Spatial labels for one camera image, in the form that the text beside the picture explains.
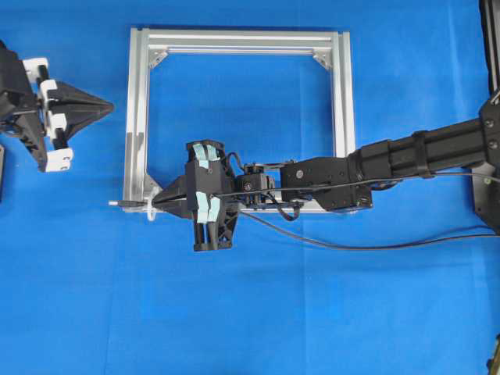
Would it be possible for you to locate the aluminium extrusion frame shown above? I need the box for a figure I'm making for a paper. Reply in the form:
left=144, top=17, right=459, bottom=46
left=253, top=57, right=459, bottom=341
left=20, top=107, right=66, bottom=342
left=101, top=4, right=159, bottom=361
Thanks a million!
left=123, top=28, right=355, bottom=202

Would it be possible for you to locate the black wire with plug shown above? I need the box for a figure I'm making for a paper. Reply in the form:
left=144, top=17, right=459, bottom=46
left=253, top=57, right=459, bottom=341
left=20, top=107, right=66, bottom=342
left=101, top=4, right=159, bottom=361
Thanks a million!
left=108, top=170, right=500, bottom=250

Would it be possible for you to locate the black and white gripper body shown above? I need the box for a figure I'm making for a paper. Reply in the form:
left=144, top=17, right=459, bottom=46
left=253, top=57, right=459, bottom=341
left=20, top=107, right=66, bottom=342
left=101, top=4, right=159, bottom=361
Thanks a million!
left=1, top=44, right=73, bottom=173

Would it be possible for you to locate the blue table mat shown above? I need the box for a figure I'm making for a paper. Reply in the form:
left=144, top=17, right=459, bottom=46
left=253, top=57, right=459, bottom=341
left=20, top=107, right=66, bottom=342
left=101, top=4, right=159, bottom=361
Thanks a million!
left=1, top=1, right=499, bottom=374

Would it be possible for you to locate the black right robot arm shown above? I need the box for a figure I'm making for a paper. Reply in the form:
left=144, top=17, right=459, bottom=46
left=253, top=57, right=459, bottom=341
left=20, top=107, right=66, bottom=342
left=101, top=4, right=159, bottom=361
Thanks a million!
left=1, top=47, right=499, bottom=252

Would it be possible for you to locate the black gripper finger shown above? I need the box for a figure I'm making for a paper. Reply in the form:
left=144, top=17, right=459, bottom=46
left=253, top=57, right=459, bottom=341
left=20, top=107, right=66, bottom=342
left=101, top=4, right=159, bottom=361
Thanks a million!
left=152, top=199, right=189, bottom=218
left=152, top=175, right=187, bottom=203

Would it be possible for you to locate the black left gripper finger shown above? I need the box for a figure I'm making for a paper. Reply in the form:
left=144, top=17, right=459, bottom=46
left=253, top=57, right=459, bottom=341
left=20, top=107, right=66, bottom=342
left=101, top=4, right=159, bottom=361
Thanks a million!
left=46, top=80, right=114, bottom=110

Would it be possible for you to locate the black gripper body teal tape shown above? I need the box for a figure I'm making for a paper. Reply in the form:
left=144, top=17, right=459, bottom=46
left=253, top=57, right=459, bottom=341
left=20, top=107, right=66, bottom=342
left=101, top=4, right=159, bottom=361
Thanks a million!
left=185, top=140, right=238, bottom=251

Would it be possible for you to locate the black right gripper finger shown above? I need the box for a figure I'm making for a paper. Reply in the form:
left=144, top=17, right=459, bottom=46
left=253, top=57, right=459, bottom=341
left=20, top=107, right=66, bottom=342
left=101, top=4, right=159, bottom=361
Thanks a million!
left=58, top=107, right=114, bottom=145

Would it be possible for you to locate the black post at top right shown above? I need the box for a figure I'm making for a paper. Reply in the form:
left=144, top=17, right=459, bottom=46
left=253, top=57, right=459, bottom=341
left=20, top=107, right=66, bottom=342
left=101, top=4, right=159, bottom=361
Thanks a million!
left=479, top=0, right=499, bottom=95

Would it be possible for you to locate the dark box at left edge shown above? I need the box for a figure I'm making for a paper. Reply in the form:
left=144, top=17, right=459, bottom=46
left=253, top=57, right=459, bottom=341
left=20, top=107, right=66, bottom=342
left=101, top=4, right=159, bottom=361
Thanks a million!
left=0, top=145, right=5, bottom=201

